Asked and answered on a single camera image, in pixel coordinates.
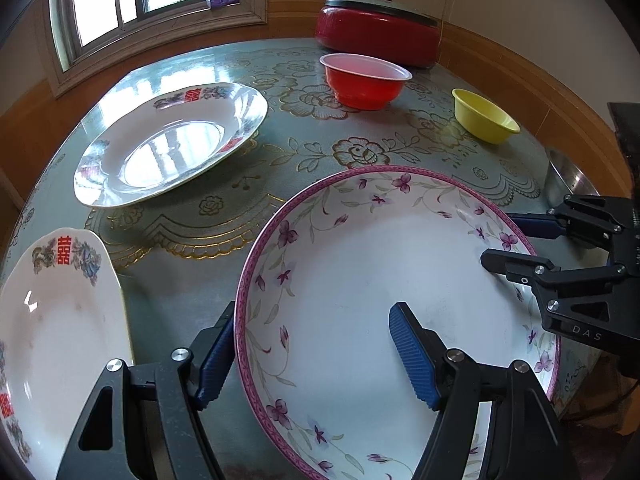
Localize stainless steel bowl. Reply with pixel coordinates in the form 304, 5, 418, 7
542, 148, 599, 207

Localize grey pot lid red knob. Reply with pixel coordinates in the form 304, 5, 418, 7
324, 0, 438, 27

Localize window with grey frame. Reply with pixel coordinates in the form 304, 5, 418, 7
34, 0, 267, 96

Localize purple floral rimmed plate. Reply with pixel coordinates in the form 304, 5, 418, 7
234, 166, 561, 479

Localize yellow plastic bowl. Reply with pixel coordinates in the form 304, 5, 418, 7
451, 88, 521, 144

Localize red plastic bowl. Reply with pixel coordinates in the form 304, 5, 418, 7
319, 53, 412, 110

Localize red electric cooking pot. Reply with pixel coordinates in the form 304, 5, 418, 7
314, 6, 440, 68

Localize white plate red characters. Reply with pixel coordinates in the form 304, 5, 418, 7
73, 82, 268, 209
1, 228, 134, 479

